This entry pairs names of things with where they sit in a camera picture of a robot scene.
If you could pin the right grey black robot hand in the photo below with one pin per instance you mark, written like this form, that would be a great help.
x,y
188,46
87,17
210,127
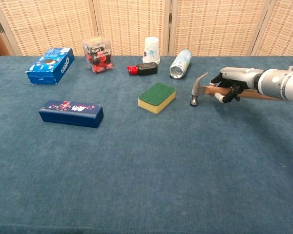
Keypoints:
x,y
239,75

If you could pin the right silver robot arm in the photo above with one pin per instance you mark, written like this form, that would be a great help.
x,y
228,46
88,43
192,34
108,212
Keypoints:
x,y
280,84

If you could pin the yellow sponge with green pad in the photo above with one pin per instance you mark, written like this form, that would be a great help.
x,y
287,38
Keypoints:
x,y
157,97

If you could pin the woven bamboo folding screen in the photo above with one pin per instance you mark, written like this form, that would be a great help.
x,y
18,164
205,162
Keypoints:
x,y
210,24

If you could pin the silver aluminium drink can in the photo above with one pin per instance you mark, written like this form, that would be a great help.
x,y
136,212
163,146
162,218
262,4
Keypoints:
x,y
180,64

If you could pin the white paper cup floral print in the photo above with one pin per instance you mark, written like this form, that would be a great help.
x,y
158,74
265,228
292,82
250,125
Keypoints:
x,y
151,50

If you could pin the black bottle with red cap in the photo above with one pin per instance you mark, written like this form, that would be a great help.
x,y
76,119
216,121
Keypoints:
x,y
146,69

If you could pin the blue table cloth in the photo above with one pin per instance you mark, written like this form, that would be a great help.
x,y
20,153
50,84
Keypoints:
x,y
146,158

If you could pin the clear box of coffee capsules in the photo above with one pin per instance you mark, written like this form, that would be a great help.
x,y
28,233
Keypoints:
x,y
98,57

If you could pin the long dark blue printed box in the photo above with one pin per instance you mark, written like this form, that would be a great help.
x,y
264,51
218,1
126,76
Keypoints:
x,y
70,115

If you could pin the blue Oreo cookie box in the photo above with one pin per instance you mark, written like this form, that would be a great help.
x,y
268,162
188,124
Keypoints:
x,y
51,65

